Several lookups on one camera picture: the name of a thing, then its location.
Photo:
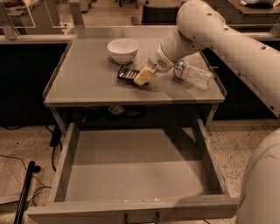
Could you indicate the black pole on floor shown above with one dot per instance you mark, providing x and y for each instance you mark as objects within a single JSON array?
[{"x": 24, "y": 193}]

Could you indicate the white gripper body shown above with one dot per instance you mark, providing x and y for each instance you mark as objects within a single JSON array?
[{"x": 157, "y": 61}]

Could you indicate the white ceramic bowl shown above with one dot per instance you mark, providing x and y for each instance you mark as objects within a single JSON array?
[{"x": 123, "y": 50}]

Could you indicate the clear plastic water bottle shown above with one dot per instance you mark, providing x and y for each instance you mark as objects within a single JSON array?
[{"x": 200, "y": 78}]

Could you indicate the white horizontal rail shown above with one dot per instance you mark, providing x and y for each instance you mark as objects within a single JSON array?
[{"x": 58, "y": 39}]

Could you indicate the black drawer handle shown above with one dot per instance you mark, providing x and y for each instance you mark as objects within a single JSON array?
[{"x": 142, "y": 218}]

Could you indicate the grey open drawer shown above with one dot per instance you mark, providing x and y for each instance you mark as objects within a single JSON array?
[{"x": 105, "y": 173}]

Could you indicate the yellow taped gripper finger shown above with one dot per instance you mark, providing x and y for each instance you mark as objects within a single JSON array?
[{"x": 146, "y": 74}]

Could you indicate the black rxbar chocolate wrapper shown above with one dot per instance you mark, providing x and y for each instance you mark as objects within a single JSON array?
[{"x": 127, "y": 75}]

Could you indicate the grey counter cabinet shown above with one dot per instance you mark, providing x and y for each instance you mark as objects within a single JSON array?
[{"x": 87, "y": 76}]

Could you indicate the white tag under counter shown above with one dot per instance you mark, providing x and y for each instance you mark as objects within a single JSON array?
[{"x": 116, "y": 110}]

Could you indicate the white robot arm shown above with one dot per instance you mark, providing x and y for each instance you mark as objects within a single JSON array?
[{"x": 199, "y": 26}]

